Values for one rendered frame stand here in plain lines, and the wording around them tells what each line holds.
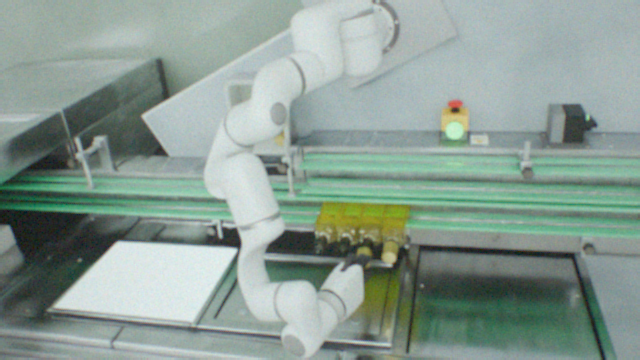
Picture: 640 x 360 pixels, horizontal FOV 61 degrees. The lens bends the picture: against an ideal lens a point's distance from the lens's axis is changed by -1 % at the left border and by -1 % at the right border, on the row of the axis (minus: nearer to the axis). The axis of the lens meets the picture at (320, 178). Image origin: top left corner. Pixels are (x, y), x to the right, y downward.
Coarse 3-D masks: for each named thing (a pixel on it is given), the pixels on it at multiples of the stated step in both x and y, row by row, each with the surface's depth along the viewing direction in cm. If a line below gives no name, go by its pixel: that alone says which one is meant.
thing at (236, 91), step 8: (232, 80) 152; (240, 80) 151; (248, 80) 150; (232, 88) 155; (240, 88) 160; (248, 88) 159; (232, 96) 156; (240, 96) 160; (248, 96) 160; (232, 104) 156; (288, 128) 155; (288, 136) 156; (256, 144) 163; (264, 144) 163; (272, 144) 162; (256, 152) 160; (264, 152) 160; (272, 152) 159; (280, 152) 158
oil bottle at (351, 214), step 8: (344, 208) 144; (352, 208) 144; (360, 208) 143; (344, 216) 141; (352, 216) 140; (360, 216) 141; (344, 224) 137; (352, 224) 137; (344, 232) 136; (352, 232) 136; (352, 240) 137
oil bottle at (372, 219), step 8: (368, 208) 143; (376, 208) 143; (384, 208) 143; (368, 216) 139; (376, 216) 139; (360, 224) 137; (368, 224) 136; (376, 224) 136; (360, 232) 136; (368, 232) 134; (376, 232) 134; (360, 240) 137; (376, 240) 135
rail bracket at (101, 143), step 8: (96, 136) 169; (104, 136) 169; (80, 144) 159; (96, 144) 167; (104, 144) 169; (80, 152) 160; (88, 152) 163; (104, 152) 170; (72, 160) 156; (80, 160) 159; (104, 160) 172; (112, 160) 172; (120, 160) 178; (104, 168) 173; (112, 168) 173; (88, 176) 163; (96, 184) 166
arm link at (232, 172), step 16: (224, 128) 107; (224, 144) 107; (208, 160) 105; (224, 160) 99; (240, 160) 97; (256, 160) 98; (208, 176) 102; (224, 176) 97; (240, 176) 96; (256, 176) 97; (224, 192) 99; (240, 192) 97; (256, 192) 97; (272, 192) 100; (240, 208) 97; (256, 208) 97; (272, 208) 99; (240, 224) 99
